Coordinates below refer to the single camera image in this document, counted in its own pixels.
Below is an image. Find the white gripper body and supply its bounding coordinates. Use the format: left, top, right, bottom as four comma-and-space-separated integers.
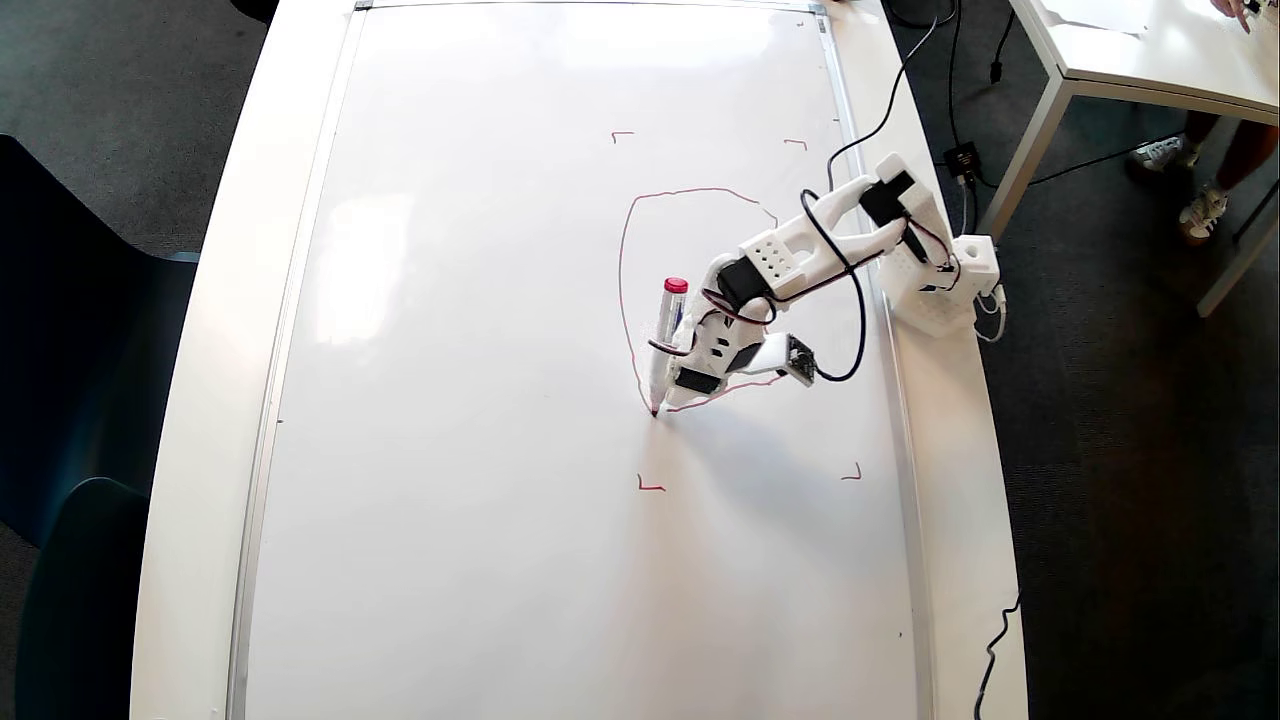
677, 303, 772, 395

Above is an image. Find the red capped marker pen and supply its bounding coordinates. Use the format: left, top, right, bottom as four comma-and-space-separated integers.
648, 277, 691, 419

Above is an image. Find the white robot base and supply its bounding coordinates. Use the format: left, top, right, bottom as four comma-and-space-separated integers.
880, 235, 1001, 338

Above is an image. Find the white sneaker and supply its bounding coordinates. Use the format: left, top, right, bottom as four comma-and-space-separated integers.
1133, 135, 1202, 174
1179, 183, 1230, 243

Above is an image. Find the white side table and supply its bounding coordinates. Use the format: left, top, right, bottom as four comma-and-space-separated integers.
980, 0, 1280, 319

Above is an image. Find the dark blue chair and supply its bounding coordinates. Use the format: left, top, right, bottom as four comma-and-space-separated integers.
0, 135, 201, 546
15, 478, 151, 720

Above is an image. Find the black camera cable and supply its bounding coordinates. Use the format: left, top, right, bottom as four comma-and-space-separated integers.
798, 12, 943, 384

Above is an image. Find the white whiteboard with metal frame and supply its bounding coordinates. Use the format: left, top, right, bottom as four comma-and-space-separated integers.
228, 0, 936, 720

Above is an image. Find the white base cable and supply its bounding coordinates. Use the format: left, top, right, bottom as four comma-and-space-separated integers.
974, 285, 1009, 344

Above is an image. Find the thin black floor cable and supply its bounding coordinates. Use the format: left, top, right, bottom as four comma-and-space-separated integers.
985, 133, 1189, 189
944, 0, 967, 147

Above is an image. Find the black looped floor cable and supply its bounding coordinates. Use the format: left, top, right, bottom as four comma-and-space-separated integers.
885, 0, 959, 29

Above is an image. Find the black wavy cable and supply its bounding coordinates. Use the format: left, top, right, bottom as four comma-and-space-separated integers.
974, 597, 1021, 720

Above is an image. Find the black cable with plug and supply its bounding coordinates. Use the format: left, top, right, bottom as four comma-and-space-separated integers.
989, 10, 1017, 84

